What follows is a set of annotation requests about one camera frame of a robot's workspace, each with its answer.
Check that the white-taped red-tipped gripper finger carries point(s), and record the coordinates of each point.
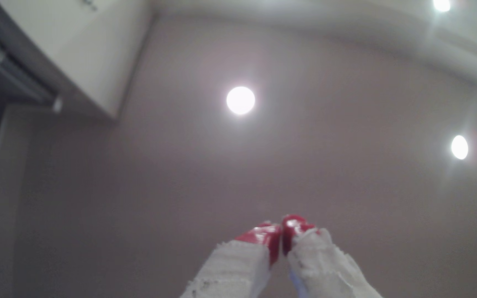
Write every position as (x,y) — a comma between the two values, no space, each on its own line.
(234,265)
(321,265)

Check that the round ceiling light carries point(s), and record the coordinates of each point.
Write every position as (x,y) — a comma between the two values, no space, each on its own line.
(240,100)
(442,5)
(459,147)

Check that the white wall cabinet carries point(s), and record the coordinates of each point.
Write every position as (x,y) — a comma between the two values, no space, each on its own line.
(81,45)

